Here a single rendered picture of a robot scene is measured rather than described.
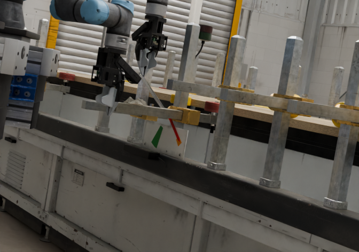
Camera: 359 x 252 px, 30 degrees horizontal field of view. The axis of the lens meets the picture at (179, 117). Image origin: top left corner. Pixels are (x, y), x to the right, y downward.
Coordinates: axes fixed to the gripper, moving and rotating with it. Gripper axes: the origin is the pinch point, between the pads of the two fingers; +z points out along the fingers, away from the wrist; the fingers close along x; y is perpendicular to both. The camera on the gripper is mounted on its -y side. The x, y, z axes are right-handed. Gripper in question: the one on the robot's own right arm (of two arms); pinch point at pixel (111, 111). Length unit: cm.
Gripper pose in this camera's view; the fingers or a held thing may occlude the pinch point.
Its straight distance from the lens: 215.3
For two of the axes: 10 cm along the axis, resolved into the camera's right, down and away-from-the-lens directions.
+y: -8.0, -1.0, -5.9
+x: 5.8, 1.4, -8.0
